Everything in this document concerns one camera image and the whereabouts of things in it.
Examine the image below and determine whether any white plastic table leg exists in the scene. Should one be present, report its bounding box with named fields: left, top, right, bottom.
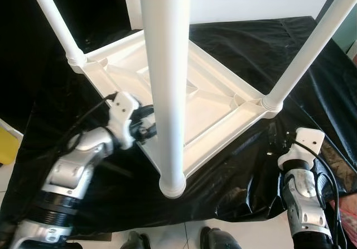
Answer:
left=261, top=0, right=357, bottom=114
left=138, top=0, right=191, bottom=199
left=25, top=0, right=88, bottom=74

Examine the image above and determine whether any white plastic table top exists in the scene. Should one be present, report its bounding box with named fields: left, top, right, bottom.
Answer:
left=70, top=28, right=282, bottom=180

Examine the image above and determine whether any black plastic table cover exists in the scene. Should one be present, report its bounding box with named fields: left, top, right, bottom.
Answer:
left=0, top=16, right=357, bottom=233

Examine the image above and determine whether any grey right robot foot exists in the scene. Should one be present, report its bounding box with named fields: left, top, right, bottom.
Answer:
left=200, top=227, right=243, bottom=249

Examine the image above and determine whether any black door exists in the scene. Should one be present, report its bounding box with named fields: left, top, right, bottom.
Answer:
left=0, top=0, right=130, bottom=127

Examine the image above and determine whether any yellow waste bin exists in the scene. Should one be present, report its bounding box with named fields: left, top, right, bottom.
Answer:
left=0, top=127, right=20, bottom=166

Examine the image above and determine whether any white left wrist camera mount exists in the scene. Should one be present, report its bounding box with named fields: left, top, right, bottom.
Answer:
left=106, top=92, right=140, bottom=149

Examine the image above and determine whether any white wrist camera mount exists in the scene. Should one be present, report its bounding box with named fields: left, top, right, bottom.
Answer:
left=278, top=128, right=324, bottom=171
left=106, top=92, right=140, bottom=149

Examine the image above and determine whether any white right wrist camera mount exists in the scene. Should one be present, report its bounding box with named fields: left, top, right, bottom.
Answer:
left=278, top=128, right=324, bottom=171

